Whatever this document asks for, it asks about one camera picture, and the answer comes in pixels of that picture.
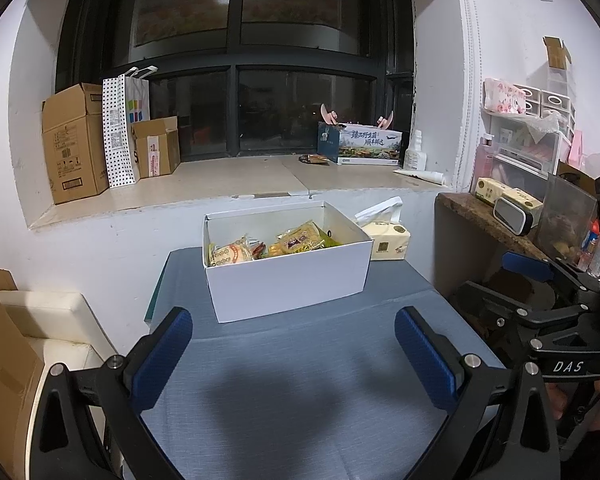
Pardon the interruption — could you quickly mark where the small cardboard wall box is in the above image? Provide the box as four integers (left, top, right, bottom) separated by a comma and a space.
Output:
542, 36, 572, 70

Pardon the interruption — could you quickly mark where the cream leather chair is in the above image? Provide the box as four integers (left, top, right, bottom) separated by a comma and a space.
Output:
0, 290, 120, 413

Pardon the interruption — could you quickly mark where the round biscuit packet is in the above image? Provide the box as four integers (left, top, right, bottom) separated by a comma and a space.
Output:
208, 237, 256, 267

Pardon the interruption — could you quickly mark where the small brown cardboard box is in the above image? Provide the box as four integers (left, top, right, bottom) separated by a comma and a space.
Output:
130, 116, 182, 179

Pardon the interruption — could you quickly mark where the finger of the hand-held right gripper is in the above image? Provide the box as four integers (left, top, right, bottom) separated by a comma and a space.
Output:
455, 280, 588, 341
501, 251, 600, 293

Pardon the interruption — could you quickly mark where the pink bottle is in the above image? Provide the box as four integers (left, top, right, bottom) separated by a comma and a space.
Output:
475, 132, 496, 181

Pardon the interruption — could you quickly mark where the large brown cardboard box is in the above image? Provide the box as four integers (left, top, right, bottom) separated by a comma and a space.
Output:
42, 83, 110, 205

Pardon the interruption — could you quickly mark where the yellow cake packet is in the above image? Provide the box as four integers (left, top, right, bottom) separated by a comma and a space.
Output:
269, 221, 327, 257

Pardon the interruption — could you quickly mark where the white lotion bottle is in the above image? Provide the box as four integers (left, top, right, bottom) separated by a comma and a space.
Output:
404, 130, 427, 171

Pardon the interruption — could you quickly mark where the dark framed window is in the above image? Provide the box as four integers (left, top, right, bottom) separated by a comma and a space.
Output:
55, 0, 416, 166

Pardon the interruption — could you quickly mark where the person's right hand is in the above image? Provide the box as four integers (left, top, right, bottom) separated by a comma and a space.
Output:
550, 374, 600, 433

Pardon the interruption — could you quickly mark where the blue printed gift box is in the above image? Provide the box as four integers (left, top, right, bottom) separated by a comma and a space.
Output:
317, 121, 403, 166

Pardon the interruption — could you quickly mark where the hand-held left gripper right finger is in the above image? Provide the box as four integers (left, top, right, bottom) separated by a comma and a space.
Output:
394, 305, 563, 480

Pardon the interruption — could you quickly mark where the white tube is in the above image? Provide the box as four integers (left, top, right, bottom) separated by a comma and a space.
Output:
393, 168, 446, 184

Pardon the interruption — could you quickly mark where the clear plastic container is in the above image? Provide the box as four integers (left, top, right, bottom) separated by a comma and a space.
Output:
535, 172, 598, 266

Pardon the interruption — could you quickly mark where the pink floral tissue pack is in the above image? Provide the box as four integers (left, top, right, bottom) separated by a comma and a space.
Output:
482, 78, 527, 113

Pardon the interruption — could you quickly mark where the yellow tissue pack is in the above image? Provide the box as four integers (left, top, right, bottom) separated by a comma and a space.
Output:
354, 196, 412, 261

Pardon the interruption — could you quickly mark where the clear plastic drawer organizer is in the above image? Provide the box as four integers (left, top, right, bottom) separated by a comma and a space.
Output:
481, 109, 567, 195

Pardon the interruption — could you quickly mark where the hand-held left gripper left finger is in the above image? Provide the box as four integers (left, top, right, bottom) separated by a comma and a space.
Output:
30, 306, 194, 480

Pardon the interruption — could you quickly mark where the dotted white paper bag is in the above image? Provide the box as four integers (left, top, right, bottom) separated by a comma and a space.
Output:
102, 66, 158, 188

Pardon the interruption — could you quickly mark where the blue table cloth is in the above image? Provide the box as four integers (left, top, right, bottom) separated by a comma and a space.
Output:
121, 247, 506, 480

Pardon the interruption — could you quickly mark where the small yellow tissue box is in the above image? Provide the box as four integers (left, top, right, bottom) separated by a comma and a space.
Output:
474, 177, 511, 206
500, 187, 544, 212

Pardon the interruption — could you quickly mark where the brown stone side shelf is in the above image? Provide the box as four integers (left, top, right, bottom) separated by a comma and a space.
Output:
435, 192, 556, 261

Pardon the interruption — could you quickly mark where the crumpled clear plastic bag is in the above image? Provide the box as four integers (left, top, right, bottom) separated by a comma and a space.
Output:
527, 112, 569, 137

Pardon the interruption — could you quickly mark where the white cardboard box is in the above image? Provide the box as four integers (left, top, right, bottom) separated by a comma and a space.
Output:
202, 200, 373, 324

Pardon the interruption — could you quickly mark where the white black alarm clock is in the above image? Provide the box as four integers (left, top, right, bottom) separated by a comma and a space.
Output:
493, 195, 531, 237

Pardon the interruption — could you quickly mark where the white small drawer unit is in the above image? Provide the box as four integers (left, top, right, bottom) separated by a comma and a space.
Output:
512, 82, 577, 131

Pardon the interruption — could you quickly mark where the flat brown cardboard sheet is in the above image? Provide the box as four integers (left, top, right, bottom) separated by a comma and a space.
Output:
0, 262, 46, 461

